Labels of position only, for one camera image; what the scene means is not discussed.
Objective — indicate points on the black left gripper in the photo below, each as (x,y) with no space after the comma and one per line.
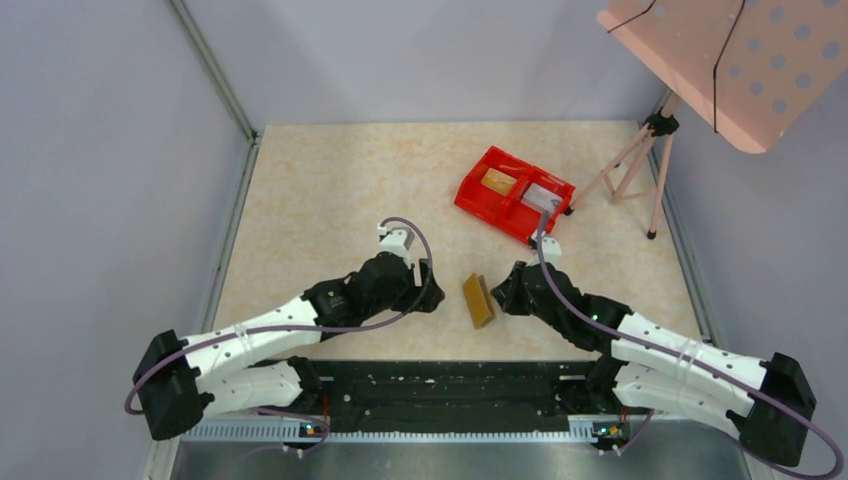
(419,291)

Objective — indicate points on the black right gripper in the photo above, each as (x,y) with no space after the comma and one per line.
(516,291)

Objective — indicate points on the yellow leather card holder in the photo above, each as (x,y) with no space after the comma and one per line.
(478,301)

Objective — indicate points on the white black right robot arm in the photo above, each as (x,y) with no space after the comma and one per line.
(644,365)

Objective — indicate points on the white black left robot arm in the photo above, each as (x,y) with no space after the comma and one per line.
(180,381)

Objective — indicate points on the white card in bin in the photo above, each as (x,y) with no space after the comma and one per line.
(541,199)

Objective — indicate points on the orange card in bin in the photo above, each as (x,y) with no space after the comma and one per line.
(498,181)

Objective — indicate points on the red two-compartment plastic bin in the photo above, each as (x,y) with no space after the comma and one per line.
(507,213)

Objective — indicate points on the pink perforated music stand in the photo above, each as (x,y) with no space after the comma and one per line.
(748,68)

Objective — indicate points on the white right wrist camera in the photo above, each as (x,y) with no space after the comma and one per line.
(546,249)

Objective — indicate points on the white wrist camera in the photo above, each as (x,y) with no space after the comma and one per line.
(546,249)
(395,240)

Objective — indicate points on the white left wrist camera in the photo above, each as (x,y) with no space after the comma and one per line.
(395,240)

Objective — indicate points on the grey slotted cable duct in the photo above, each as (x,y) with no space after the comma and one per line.
(265,429)

